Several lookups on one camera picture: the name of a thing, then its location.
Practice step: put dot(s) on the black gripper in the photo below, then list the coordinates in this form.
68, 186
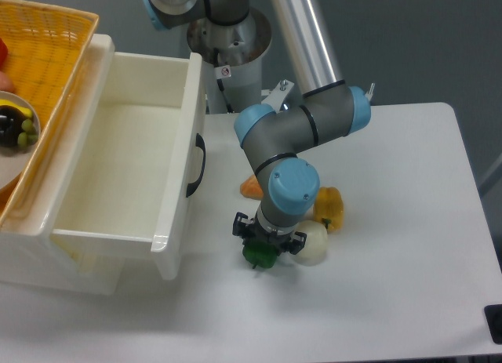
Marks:
251, 230

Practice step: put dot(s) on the green toy bell pepper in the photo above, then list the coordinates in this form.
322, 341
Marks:
260, 254

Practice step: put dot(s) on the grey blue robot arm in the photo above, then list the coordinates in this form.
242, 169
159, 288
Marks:
272, 139

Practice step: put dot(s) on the white toy onion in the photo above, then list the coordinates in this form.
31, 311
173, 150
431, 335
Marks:
316, 245

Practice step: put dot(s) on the orange salmon slice toy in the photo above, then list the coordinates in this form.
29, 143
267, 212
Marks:
251, 188

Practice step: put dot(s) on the yellow toy bell pepper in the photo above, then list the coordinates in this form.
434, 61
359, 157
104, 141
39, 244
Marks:
328, 209

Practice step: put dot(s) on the white open drawer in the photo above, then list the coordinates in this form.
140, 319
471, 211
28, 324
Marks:
142, 160

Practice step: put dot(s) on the black corner object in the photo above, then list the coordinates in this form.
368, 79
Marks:
493, 315

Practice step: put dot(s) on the white plastic drawer cabinet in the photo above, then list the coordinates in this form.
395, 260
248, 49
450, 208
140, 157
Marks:
30, 252

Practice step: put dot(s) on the white plate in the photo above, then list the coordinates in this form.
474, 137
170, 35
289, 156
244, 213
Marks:
13, 161

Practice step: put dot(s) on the yellow toy piece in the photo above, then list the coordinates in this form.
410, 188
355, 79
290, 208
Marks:
26, 111

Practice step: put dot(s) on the black toy mangosteen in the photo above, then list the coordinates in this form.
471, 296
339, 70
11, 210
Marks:
17, 131

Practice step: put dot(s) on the yellow woven basket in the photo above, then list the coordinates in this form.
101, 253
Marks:
47, 44

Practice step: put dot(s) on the pink toy fruit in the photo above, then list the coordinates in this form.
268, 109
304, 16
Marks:
6, 84

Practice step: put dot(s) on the red toy fruit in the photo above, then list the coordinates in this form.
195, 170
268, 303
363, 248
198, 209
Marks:
4, 52

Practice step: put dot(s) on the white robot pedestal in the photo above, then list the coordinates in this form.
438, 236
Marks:
232, 60

